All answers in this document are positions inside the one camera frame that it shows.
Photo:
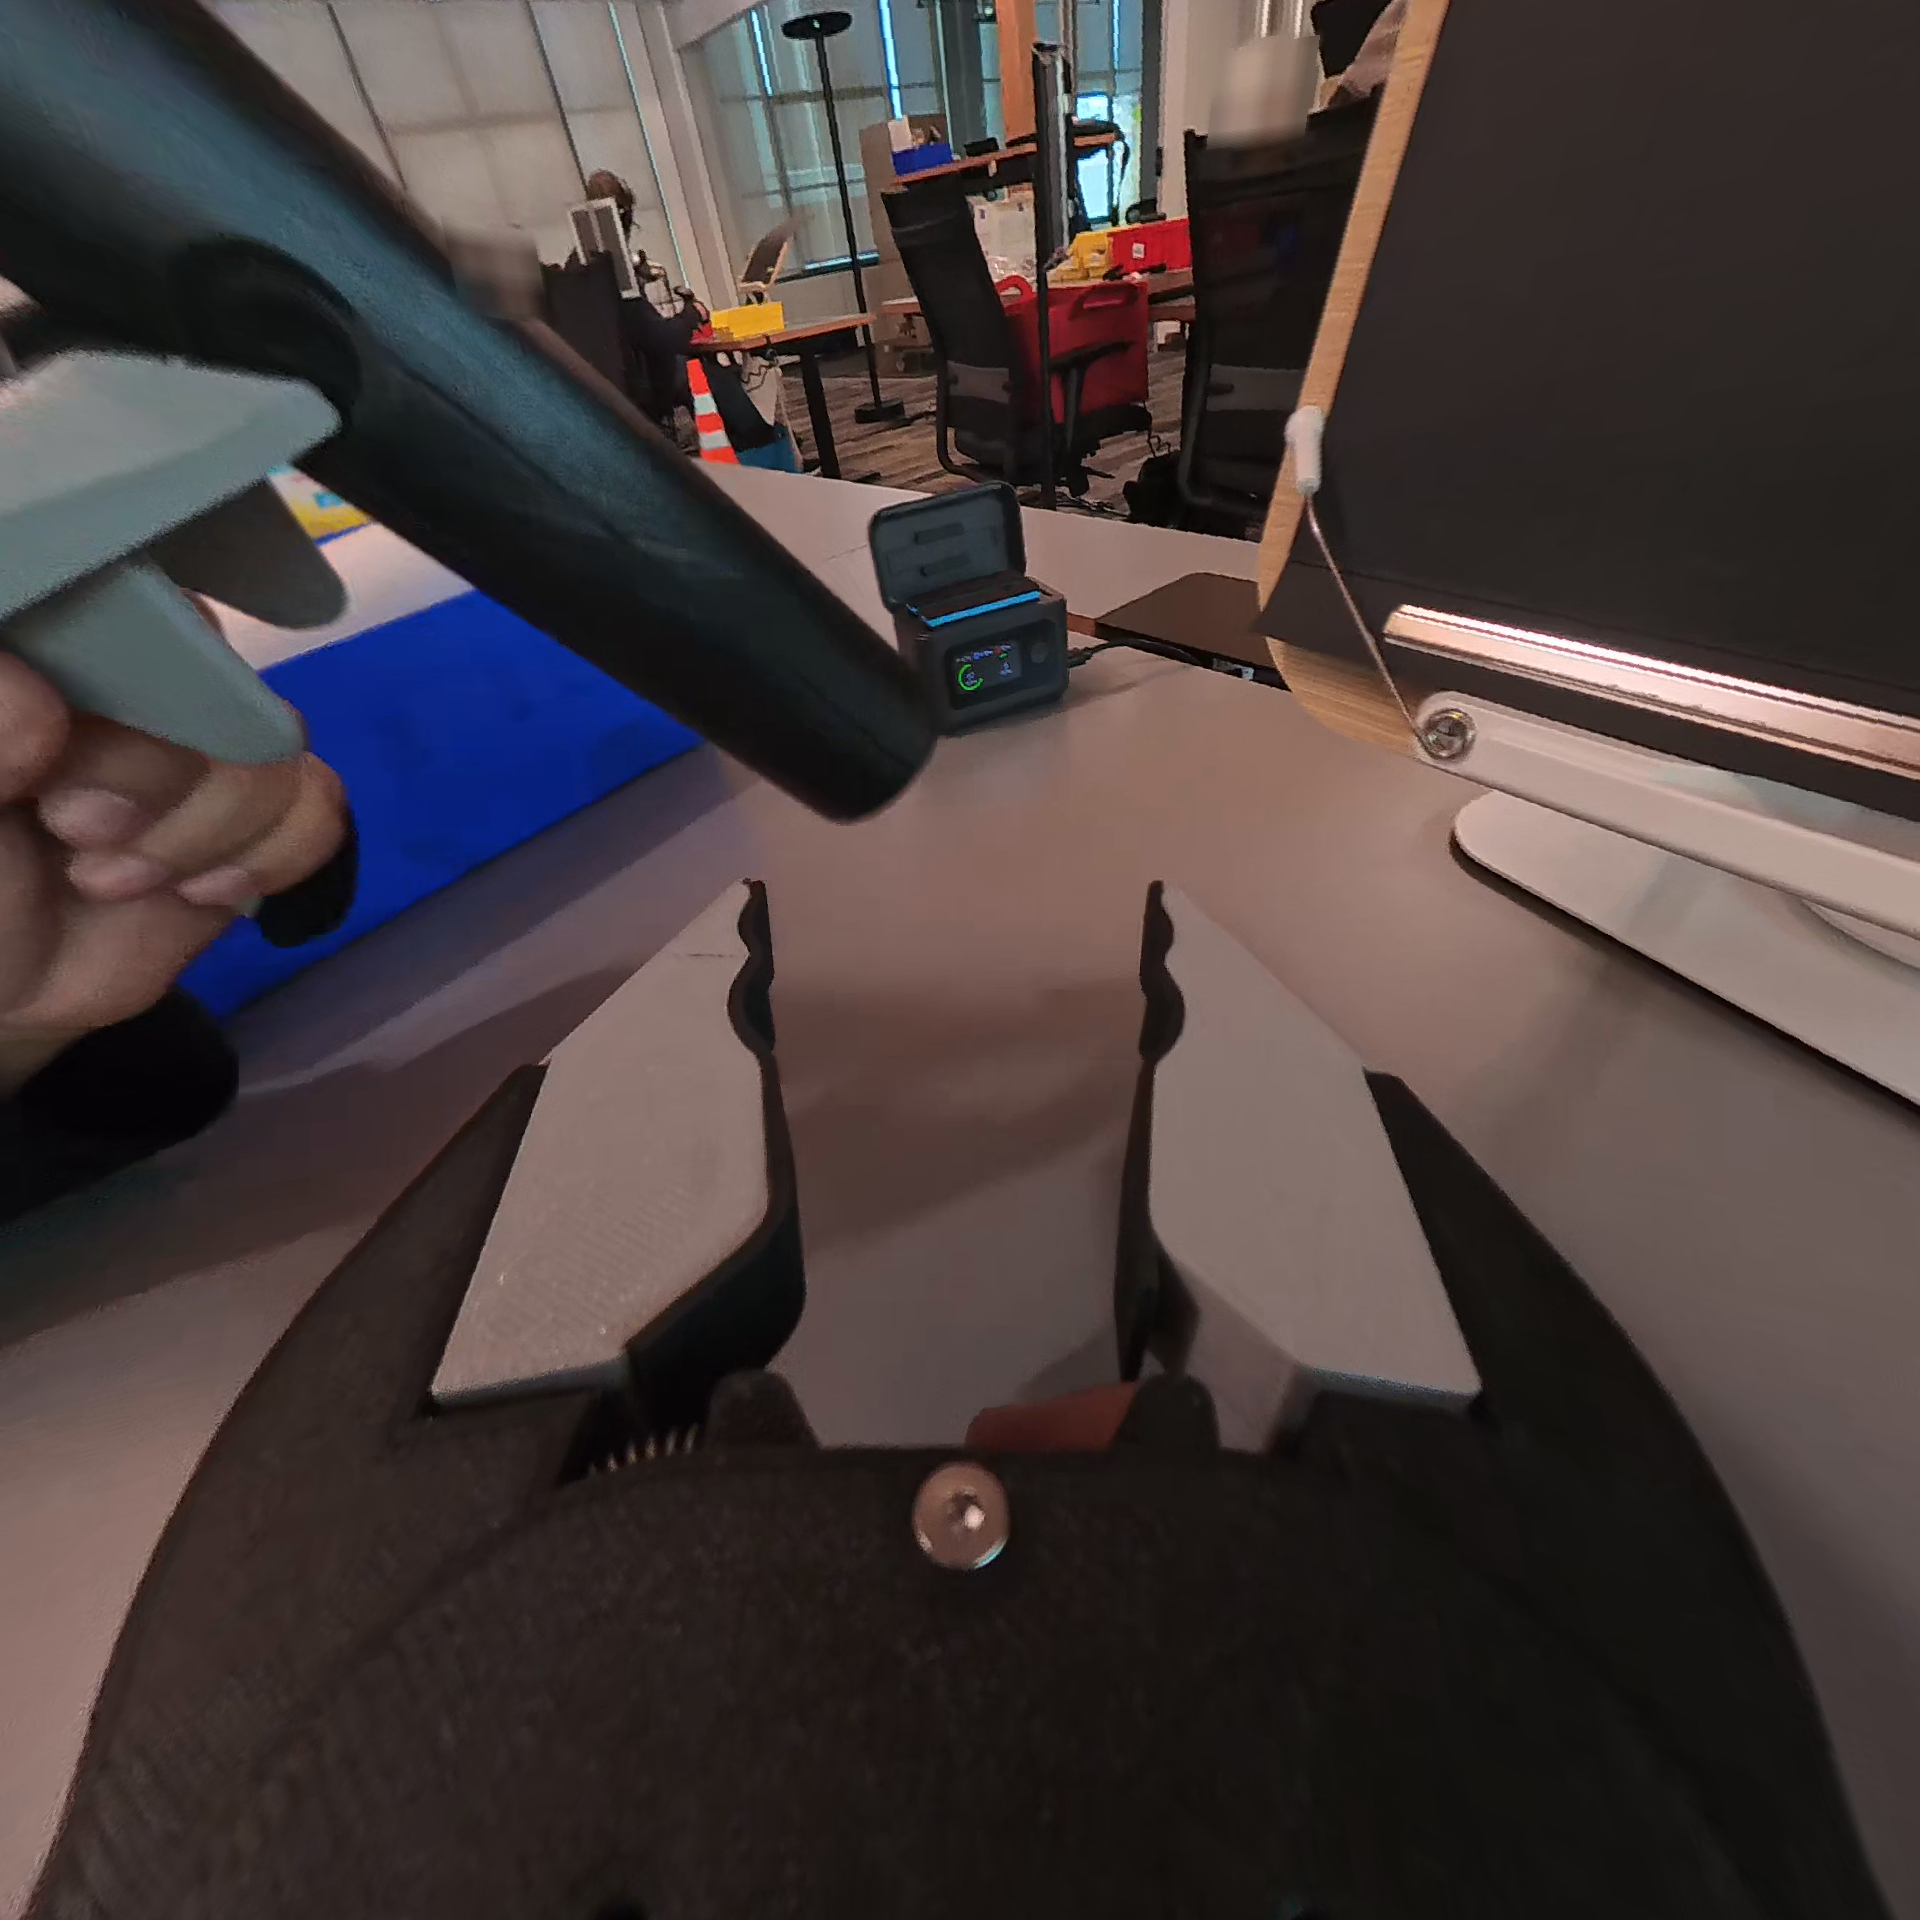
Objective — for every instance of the black office chair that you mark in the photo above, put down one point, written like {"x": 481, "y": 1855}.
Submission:
{"x": 1243, "y": 329}
{"x": 961, "y": 329}

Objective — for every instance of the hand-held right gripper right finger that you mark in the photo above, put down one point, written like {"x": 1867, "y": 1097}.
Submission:
{"x": 1298, "y": 1200}

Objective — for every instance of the blue plastic bin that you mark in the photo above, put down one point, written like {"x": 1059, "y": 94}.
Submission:
{"x": 481, "y": 750}

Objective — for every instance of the small yellow plastic bin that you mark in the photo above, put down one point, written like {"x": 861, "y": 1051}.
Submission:
{"x": 745, "y": 321}

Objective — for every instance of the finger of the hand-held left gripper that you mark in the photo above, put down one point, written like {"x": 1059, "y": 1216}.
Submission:
{"x": 135, "y": 450}
{"x": 271, "y": 563}

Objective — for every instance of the wood-edged office desk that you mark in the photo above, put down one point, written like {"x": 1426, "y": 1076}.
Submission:
{"x": 795, "y": 329}

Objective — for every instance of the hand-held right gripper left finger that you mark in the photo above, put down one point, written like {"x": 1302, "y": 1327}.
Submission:
{"x": 622, "y": 1200}

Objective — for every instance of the black flat device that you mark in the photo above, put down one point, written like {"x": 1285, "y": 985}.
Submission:
{"x": 1184, "y": 623}

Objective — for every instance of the person's left hand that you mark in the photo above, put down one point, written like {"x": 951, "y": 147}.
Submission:
{"x": 105, "y": 884}

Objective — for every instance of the red plastic tote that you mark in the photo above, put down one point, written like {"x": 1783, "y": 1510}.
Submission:
{"x": 1103, "y": 346}

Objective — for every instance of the black floor lamp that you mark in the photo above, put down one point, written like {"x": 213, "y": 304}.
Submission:
{"x": 839, "y": 182}

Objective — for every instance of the black board on white stand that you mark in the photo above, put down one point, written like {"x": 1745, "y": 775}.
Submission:
{"x": 1651, "y": 376}

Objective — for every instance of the orange traffic cone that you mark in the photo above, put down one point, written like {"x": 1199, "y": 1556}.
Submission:
{"x": 717, "y": 422}

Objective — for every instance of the black battery charging case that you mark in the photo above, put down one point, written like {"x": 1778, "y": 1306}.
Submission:
{"x": 975, "y": 660}

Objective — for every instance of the long black plastic tool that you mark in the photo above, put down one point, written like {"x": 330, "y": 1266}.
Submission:
{"x": 523, "y": 450}

